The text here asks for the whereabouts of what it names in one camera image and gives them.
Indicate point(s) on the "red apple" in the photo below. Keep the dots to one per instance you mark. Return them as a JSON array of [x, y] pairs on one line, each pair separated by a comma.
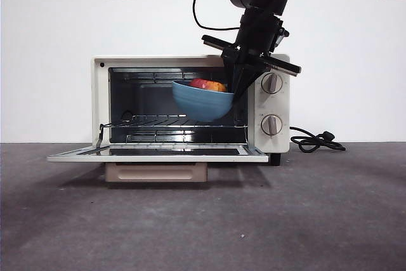
[[206, 85]]

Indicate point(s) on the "beige temperature knob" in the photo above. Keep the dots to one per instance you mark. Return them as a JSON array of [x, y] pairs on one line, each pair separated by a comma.
[[271, 83]]

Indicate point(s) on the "cream toaster oven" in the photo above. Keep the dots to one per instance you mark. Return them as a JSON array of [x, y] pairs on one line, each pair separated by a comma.
[[272, 144]]

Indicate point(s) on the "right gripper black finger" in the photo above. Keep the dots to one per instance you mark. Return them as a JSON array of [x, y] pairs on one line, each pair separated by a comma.
[[236, 75], [249, 77]]

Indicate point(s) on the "blue bowl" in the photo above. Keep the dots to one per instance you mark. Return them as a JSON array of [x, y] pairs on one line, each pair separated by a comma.
[[203, 104]]

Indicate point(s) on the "beige timer knob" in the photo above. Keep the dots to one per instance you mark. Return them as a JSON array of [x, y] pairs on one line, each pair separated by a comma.
[[271, 124]]

